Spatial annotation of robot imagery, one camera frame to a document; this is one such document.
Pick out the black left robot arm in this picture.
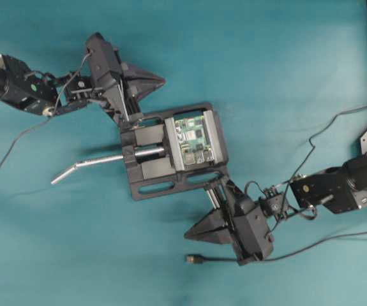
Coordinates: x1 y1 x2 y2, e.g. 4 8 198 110
0 33 165 123

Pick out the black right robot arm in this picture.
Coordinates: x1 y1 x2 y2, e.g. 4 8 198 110
184 154 367 265

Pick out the green PCB board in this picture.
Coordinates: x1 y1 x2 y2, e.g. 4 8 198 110
175 115 214 166

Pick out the silver vise handle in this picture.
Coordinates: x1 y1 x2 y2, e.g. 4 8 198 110
50 147 165 185

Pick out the thin black right cable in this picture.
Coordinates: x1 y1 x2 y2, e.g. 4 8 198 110
266 101 367 238

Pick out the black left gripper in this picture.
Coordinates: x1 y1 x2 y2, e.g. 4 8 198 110
86 33 166 128

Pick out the thin black left cable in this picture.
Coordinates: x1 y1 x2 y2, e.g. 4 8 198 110
0 50 94 176

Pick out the thin black cable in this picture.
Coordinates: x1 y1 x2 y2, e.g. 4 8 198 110
266 101 367 238
0 50 94 176

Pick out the black bench vise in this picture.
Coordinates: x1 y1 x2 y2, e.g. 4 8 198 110
120 102 228 200

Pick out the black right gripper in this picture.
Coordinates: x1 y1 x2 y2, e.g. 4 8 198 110
184 180 273 266

